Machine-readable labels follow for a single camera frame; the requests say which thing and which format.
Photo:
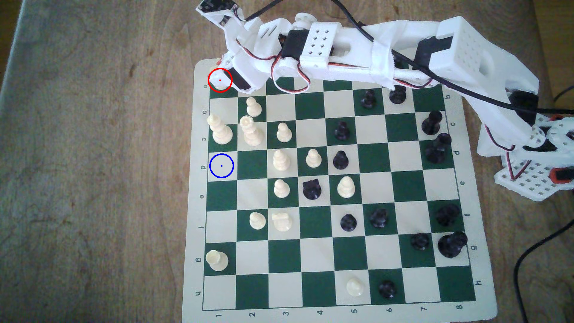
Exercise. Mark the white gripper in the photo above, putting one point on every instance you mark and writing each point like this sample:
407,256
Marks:
242,78

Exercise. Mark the white rook chess piece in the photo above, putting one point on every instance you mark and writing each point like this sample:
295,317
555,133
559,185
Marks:
218,260
218,82

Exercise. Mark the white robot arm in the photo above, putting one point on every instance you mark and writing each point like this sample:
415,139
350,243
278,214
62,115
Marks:
471,49

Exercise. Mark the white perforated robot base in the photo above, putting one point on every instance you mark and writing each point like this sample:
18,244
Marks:
536,181

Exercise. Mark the white pawn chess piece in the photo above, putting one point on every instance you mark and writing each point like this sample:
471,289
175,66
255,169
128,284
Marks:
284,134
313,159
254,109
257,221
281,190
354,288

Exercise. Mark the white king chess piece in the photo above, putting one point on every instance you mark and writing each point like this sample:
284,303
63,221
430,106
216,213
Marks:
221,133

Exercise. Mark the white queen chess piece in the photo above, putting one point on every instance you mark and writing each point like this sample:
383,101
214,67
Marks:
252,134

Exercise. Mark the white bishop chess piece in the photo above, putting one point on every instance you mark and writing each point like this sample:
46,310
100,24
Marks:
281,162

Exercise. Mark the black pawn chess piece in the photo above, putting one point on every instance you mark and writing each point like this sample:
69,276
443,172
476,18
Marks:
387,290
341,161
348,223
368,100
342,132
420,242

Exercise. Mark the black knight chess piece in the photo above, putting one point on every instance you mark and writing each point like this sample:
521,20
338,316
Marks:
312,190

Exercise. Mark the white knight chess piece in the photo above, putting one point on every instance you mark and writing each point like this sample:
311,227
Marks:
282,221

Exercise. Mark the black bishop chess piece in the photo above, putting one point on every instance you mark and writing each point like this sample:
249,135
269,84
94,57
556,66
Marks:
431,125
398,96

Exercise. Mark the green and cream chess mat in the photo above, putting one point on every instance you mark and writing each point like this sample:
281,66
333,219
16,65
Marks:
251,260

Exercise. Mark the black rook chess piece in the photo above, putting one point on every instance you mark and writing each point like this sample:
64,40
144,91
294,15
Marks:
379,218
447,216

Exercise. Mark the black queen chess piece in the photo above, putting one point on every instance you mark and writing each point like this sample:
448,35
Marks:
436,150

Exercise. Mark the black king chess piece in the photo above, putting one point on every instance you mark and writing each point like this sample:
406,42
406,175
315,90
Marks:
451,246

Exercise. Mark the white pawn right centre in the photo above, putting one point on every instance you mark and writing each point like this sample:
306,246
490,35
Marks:
345,188

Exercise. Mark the red and black clamp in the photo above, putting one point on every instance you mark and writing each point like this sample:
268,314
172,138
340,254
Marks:
563,175

